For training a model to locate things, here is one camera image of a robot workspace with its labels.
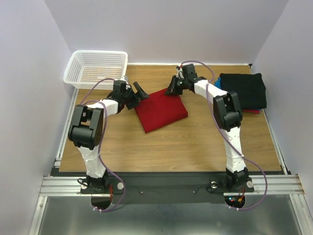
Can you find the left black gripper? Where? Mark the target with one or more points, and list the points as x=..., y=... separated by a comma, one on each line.
x=136, y=99

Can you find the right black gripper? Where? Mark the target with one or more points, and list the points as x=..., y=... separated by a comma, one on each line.
x=176, y=85

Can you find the red t-shirt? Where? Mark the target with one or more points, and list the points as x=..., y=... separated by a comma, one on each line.
x=160, y=110

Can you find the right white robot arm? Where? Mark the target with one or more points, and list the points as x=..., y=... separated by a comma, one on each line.
x=227, y=114

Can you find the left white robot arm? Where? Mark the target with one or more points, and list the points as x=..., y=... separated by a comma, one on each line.
x=88, y=125

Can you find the blue folded t-shirt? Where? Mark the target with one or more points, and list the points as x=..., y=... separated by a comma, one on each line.
x=218, y=83

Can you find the white plastic mesh basket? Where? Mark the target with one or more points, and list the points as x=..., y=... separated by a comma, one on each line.
x=88, y=67

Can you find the black folded t-shirt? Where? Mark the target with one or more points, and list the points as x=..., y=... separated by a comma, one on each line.
x=250, y=89

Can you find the magenta folded t-shirt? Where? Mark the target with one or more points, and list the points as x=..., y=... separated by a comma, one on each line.
x=258, y=111

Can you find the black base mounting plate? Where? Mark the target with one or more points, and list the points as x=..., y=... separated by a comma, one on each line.
x=164, y=188

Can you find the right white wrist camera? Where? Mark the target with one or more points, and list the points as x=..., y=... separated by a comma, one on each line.
x=179, y=74

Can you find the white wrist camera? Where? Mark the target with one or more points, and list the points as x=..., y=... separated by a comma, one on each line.
x=179, y=74
x=125, y=78

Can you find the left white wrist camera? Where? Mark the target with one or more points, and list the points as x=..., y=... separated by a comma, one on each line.
x=125, y=78

